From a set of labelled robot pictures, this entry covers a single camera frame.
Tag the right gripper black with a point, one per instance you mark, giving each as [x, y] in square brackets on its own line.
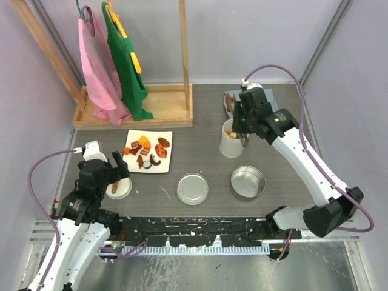
[237, 126]

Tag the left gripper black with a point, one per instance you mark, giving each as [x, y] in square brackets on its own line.
[119, 171]

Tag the metal tongs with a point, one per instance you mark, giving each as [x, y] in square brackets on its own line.
[242, 137]

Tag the blue cloth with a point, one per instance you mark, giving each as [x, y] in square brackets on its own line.
[235, 93]

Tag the white cylindrical container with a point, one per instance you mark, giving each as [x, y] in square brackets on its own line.
[230, 148]

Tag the orange fried chicken piece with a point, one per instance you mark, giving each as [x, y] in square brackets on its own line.
[161, 151]

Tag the round metal tin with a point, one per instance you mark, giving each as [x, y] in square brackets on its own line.
[248, 181]

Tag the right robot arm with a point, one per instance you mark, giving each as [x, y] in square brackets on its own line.
[334, 202]

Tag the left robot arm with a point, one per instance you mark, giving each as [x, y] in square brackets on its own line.
[83, 226]

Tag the white rice roll piece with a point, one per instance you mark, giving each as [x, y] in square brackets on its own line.
[147, 164]

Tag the white square plate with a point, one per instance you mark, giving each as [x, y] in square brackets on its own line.
[140, 145]

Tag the purple octopus tentacle toy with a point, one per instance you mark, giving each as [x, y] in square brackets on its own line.
[153, 161]

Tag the brown fried piece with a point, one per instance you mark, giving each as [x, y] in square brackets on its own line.
[163, 142]

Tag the green apron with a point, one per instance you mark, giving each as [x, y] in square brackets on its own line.
[132, 87]

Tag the round metal tin lid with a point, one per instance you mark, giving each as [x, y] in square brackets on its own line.
[192, 189]

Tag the wooden clothes rack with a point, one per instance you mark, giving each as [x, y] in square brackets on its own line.
[171, 104]

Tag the pink apron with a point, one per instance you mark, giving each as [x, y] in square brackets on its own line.
[101, 77]

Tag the yellow hanger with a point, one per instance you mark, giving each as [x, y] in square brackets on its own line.
[115, 19]

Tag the grey hanger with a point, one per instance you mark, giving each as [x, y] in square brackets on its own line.
[85, 13]

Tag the white lid brown handle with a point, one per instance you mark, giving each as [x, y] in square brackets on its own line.
[119, 189]

